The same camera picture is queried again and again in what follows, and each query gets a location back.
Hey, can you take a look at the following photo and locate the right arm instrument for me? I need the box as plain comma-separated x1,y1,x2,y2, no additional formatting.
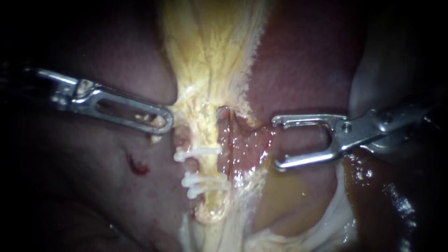
340,100,437,155

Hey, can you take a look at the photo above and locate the white clip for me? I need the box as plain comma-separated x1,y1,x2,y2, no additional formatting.
180,171,229,189
186,183,232,201
173,146,223,163

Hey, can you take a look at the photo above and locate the right arm instrument jaw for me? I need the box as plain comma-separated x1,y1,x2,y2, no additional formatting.
271,113,349,136
273,134,351,173

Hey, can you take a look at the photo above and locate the thin tube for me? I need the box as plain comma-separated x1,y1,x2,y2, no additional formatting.
194,105,225,224

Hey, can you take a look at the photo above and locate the left arm instrument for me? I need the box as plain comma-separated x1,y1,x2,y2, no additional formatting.
34,68,103,112

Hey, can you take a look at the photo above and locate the dark red liver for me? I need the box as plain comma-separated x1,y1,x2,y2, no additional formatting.
21,0,448,252

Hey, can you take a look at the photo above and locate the gallbladder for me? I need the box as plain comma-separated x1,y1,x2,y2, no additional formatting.
158,0,271,131

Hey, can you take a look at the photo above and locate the pale fatty tissue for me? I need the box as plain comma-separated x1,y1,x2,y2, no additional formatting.
177,154,358,252

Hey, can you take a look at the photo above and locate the left arm instrument jaw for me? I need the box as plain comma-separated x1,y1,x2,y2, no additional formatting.
71,87,175,136

